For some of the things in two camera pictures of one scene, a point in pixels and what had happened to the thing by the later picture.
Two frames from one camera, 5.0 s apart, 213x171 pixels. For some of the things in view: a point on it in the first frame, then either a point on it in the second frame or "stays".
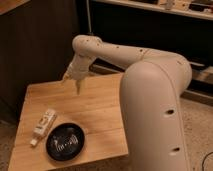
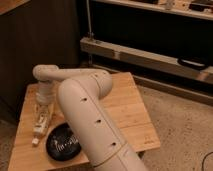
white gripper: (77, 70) to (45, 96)
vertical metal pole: (89, 18) stays
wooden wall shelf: (202, 9) stays
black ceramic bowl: (65, 142) stays
